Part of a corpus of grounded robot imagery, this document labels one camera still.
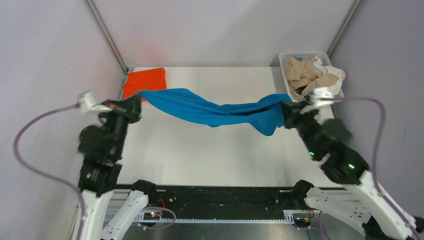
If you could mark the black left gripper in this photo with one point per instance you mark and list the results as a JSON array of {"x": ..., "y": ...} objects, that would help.
[{"x": 130, "y": 107}]

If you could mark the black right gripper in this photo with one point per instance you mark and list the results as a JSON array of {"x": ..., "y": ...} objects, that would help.
[{"x": 291, "y": 112}]

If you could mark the blue t shirt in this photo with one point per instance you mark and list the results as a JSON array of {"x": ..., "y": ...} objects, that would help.
[{"x": 265, "y": 115}]

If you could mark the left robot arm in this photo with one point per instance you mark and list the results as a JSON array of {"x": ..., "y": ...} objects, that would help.
[{"x": 102, "y": 149}]

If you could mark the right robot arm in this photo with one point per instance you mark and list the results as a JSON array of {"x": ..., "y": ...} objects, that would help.
[{"x": 375, "y": 218}]

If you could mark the folded orange t shirt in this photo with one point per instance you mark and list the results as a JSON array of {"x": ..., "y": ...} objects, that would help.
[{"x": 150, "y": 80}]

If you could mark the beige t shirt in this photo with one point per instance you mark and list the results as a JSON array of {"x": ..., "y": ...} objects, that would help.
[{"x": 302, "y": 78}]

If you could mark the white plastic laundry basket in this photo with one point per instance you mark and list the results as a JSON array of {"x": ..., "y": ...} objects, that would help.
[{"x": 301, "y": 55}]

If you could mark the right controller board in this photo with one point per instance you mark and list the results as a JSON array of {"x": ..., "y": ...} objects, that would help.
[{"x": 302, "y": 223}]

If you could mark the controller board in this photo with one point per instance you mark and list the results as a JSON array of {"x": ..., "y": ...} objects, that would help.
[
  {"x": 151, "y": 216},
  {"x": 302, "y": 223}
]

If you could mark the left controller board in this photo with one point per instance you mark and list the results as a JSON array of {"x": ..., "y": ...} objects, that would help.
[{"x": 151, "y": 216}]

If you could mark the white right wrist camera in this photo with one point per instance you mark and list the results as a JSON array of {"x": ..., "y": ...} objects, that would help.
[{"x": 320, "y": 97}]

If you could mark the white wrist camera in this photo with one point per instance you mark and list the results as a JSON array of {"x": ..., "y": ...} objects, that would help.
[
  {"x": 320, "y": 97},
  {"x": 88, "y": 104}
]

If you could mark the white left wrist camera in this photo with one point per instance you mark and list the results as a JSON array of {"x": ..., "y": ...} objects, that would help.
[{"x": 88, "y": 104}]

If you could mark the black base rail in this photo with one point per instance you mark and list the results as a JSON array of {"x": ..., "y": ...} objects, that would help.
[{"x": 229, "y": 203}]

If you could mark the left aluminium frame post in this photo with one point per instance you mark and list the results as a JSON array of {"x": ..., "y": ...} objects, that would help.
[{"x": 104, "y": 31}]

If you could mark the aluminium frame post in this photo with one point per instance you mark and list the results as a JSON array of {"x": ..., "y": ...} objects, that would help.
[
  {"x": 345, "y": 24},
  {"x": 104, "y": 31}
]

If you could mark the right aluminium frame post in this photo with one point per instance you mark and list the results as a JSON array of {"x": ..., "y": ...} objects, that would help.
[{"x": 345, "y": 24}]

